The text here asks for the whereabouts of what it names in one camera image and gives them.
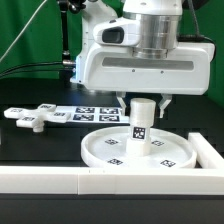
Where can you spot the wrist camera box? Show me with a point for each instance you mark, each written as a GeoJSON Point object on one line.
{"type": "Point", "coordinates": [120, 31]}

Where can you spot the white L-shaped fence wall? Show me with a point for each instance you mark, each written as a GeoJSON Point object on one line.
{"type": "Point", "coordinates": [207, 179]}

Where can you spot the white round table top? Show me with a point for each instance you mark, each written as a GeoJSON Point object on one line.
{"type": "Point", "coordinates": [107, 148]}

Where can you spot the white cross-shaped table base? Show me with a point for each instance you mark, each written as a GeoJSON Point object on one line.
{"type": "Point", "coordinates": [35, 118]}

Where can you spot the black camera stand pole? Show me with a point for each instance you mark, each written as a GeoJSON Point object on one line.
{"type": "Point", "coordinates": [65, 6]}

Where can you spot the white marker sheet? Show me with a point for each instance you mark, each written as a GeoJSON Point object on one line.
{"type": "Point", "coordinates": [84, 114]}

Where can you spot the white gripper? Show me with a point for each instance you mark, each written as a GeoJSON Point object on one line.
{"type": "Point", "coordinates": [185, 70]}

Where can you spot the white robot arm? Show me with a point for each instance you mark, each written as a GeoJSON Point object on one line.
{"type": "Point", "coordinates": [139, 51]}

